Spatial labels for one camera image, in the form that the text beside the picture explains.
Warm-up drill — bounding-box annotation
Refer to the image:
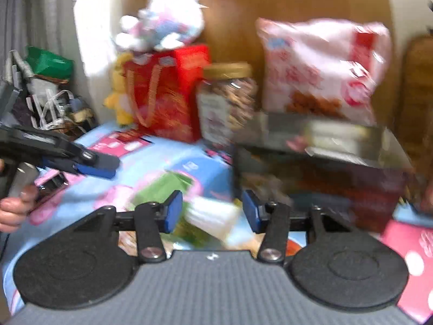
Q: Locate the green bag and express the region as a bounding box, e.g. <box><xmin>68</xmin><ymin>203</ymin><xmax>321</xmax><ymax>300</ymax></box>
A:
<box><xmin>26</xmin><ymin>46</ymin><xmax>73</xmax><ymax>80</ymax></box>

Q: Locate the brown woven cushion mat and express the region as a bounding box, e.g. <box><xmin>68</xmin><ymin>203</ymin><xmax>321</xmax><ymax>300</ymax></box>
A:
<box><xmin>396</xmin><ymin>34</ymin><xmax>432</xmax><ymax>176</ymax></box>

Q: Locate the black cardboard storage box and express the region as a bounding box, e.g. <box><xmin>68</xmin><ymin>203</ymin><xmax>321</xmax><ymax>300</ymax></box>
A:
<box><xmin>232</xmin><ymin>112</ymin><xmax>414</xmax><ymax>233</ymax></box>

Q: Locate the yellow duck plush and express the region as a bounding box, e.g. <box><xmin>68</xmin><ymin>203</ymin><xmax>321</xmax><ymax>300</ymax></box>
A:
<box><xmin>104</xmin><ymin>52</ymin><xmax>134</xmax><ymax>126</ymax></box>

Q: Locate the cashew jar gold lid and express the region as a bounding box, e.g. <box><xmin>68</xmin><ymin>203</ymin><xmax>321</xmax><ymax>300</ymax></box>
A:
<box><xmin>197</xmin><ymin>62</ymin><xmax>258</xmax><ymax>150</ymax></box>

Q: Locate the person's left hand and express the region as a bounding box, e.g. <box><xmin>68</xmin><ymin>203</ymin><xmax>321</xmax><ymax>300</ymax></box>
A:
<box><xmin>0</xmin><ymin>164</ymin><xmax>39</xmax><ymax>233</ymax></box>

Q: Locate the pink white plush toy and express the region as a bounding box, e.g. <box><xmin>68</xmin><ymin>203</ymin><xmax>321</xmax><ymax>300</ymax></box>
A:
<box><xmin>113</xmin><ymin>0</ymin><xmax>205</xmax><ymax>53</ymax></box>

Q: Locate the green snack packet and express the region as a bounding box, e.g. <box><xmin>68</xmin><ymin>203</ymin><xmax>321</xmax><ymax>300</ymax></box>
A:
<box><xmin>131</xmin><ymin>171</ymin><xmax>193</xmax><ymax>206</ymax></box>

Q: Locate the red gift box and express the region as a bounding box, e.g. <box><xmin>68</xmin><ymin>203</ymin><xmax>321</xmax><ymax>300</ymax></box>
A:
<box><xmin>123</xmin><ymin>44</ymin><xmax>211</xmax><ymax>143</ymax></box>

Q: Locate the pink fried-dough snack bag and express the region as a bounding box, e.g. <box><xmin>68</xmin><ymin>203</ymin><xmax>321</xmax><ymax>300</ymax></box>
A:
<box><xmin>256</xmin><ymin>18</ymin><xmax>392</xmax><ymax>125</ymax></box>

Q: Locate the wooden board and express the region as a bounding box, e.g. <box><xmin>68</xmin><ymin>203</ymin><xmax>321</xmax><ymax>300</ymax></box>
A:
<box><xmin>121</xmin><ymin>0</ymin><xmax>396</xmax><ymax>116</ymax></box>

